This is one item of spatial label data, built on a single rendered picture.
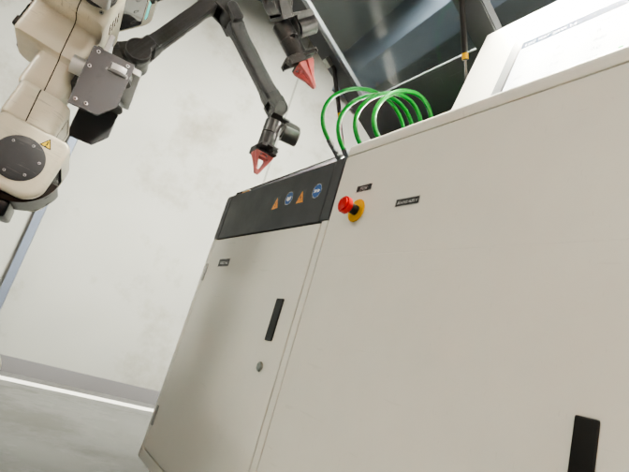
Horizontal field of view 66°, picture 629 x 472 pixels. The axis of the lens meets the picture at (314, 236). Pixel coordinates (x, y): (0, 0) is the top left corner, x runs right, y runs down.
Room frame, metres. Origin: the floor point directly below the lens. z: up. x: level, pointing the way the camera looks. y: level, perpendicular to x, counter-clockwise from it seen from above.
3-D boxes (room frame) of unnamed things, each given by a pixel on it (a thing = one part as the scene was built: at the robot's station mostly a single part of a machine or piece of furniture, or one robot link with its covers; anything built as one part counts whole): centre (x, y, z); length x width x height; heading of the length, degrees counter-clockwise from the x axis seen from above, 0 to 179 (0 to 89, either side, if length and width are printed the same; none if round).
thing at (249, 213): (1.35, 0.14, 0.87); 0.62 x 0.04 x 0.16; 30
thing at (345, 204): (0.94, -0.05, 0.80); 0.05 x 0.04 x 0.05; 30
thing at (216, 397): (1.35, 0.15, 0.44); 0.65 x 0.02 x 0.68; 30
